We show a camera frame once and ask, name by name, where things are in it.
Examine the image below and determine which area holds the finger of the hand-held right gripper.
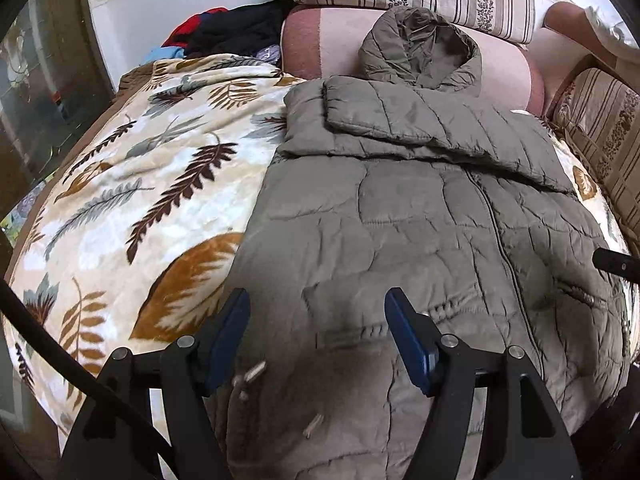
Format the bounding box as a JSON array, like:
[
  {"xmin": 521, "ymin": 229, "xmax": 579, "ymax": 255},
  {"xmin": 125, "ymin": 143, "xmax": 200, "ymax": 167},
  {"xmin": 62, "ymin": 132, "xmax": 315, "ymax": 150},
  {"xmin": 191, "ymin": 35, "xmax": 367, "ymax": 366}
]
[{"xmin": 591, "ymin": 246, "xmax": 640, "ymax": 284}]

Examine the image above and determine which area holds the glass door cabinet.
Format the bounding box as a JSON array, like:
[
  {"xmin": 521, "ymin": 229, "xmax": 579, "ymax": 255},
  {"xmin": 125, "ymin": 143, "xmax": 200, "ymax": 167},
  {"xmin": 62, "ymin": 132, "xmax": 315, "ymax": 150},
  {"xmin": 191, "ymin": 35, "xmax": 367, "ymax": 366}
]
[{"xmin": 0, "ymin": 0, "xmax": 116, "ymax": 196}]

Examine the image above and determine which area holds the red garment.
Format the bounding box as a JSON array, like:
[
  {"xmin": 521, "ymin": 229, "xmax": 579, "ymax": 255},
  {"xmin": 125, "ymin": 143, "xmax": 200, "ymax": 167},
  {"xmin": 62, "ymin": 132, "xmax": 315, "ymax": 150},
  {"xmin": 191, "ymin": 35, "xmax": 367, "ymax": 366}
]
[{"xmin": 162, "ymin": 7, "xmax": 228, "ymax": 47}]

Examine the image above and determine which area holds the pink bolster cushion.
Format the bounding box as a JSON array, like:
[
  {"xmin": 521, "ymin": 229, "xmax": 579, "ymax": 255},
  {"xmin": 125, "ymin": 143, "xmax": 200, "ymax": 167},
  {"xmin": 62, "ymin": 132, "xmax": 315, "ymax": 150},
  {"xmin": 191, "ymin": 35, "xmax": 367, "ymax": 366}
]
[{"xmin": 280, "ymin": 6, "xmax": 546, "ymax": 116}]

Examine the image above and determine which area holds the leaf print fleece blanket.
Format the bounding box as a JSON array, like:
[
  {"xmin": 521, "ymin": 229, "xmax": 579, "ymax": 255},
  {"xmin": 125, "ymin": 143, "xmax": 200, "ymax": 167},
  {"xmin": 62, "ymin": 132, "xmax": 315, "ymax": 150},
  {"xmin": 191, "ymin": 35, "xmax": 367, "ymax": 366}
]
[{"xmin": 2, "ymin": 55, "xmax": 638, "ymax": 456}]

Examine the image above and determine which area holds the black cable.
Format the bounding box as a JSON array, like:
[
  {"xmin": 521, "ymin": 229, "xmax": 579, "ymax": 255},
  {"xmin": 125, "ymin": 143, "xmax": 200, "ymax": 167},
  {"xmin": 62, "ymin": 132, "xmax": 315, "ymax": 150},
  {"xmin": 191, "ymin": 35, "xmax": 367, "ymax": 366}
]
[{"xmin": 0, "ymin": 279, "xmax": 173, "ymax": 466}]

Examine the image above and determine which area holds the black clothes pile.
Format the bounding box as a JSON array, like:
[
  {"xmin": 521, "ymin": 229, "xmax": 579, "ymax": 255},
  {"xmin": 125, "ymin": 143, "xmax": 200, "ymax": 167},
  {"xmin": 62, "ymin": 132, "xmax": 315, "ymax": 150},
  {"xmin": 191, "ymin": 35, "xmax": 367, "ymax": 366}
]
[{"xmin": 185, "ymin": 0, "xmax": 296, "ymax": 58}]

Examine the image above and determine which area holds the olive quilted hooded jacket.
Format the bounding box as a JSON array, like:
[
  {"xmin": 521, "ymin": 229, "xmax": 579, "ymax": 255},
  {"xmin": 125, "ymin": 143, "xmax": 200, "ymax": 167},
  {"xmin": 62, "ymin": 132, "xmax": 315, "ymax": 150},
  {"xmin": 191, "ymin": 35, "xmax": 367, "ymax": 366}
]
[{"xmin": 207, "ymin": 6, "xmax": 632, "ymax": 480}]

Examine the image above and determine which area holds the light blue garment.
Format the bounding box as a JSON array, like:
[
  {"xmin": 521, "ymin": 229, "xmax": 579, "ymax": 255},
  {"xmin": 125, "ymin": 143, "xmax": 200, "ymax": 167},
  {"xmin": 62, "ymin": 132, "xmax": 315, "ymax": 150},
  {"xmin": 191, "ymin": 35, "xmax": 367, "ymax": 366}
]
[{"xmin": 142, "ymin": 46, "xmax": 188, "ymax": 64}]

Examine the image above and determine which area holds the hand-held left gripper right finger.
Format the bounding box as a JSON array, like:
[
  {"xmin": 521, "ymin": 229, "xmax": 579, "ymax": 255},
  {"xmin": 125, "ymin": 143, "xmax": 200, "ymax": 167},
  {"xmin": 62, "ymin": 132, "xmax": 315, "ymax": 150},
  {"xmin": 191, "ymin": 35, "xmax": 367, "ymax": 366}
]
[{"xmin": 384, "ymin": 287, "xmax": 584, "ymax": 480}]

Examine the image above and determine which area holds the pink brown sofa armrest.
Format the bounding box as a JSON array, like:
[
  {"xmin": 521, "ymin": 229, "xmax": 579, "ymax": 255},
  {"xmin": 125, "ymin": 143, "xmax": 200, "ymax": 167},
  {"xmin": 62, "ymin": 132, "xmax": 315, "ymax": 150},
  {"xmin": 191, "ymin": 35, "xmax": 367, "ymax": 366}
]
[{"xmin": 542, "ymin": 1, "xmax": 621, "ymax": 68}]

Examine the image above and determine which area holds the purple patterned cloth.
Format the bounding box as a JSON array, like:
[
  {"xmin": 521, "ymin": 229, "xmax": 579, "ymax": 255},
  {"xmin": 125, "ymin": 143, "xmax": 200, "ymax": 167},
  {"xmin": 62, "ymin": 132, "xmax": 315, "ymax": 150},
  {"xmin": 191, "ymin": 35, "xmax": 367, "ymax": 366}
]
[{"xmin": 255, "ymin": 44, "xmax": 283, "ymax": 66}]

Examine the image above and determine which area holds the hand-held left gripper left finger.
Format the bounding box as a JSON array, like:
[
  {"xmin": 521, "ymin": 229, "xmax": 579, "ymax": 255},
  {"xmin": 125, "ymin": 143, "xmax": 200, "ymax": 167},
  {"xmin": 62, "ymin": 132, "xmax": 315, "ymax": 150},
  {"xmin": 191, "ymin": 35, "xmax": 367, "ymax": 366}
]
[{"xmin": 60, "ymin": 287, "xmax": 251, "ymax": 480}]

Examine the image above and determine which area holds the white cloth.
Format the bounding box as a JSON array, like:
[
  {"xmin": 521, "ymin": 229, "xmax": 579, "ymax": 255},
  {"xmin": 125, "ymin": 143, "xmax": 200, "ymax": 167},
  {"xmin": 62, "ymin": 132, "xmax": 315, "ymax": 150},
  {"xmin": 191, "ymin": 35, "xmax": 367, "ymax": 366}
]
[{"xmin": 582, "ymin": 5, "xmax": 640, "ymax": 61}]

